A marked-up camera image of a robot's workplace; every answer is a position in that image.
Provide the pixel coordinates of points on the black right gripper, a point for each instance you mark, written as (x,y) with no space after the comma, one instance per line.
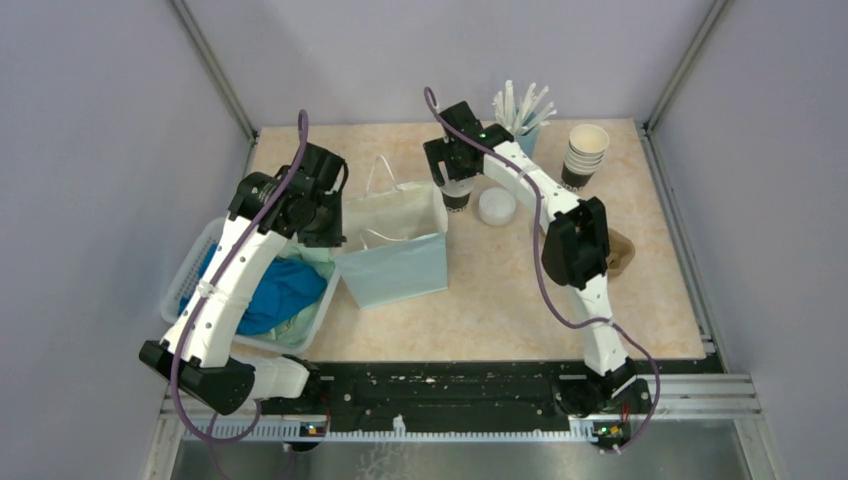
(437,152)

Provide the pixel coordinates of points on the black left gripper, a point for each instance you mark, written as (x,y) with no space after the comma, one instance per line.
(332,237)

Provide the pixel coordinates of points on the black paper coffee cup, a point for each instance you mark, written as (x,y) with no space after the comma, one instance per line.
(457,199)

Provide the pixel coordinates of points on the stack of white cup lids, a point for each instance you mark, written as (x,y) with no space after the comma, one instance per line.
(496,207)

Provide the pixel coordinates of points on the light blue paper bag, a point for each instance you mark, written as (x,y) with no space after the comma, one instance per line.
(396,240)

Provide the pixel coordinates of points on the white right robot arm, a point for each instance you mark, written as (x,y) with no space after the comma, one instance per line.
(570,236)

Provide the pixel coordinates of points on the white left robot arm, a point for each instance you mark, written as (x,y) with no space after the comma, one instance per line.
(195,353)

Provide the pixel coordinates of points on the blue cylindrical straw holder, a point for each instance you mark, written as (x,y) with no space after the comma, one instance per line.
(527,139)

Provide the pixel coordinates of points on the white wrapped straws bundle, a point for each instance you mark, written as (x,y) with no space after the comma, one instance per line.
(521,115)

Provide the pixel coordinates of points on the blue cloth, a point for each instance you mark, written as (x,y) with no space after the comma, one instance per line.
(284,288)

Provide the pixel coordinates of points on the mint green cloth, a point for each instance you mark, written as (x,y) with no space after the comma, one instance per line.
(297,331)

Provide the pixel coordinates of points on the white plastic basket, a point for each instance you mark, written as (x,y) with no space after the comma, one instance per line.
(188,275)

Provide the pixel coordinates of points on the stack of paper cups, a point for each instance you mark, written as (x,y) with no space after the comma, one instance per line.
(587,146)

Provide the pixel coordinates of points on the brown cardboard cup carrier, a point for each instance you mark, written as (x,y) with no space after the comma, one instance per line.
(622,253)

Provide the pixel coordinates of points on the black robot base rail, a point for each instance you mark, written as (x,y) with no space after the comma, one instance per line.
(458,397)

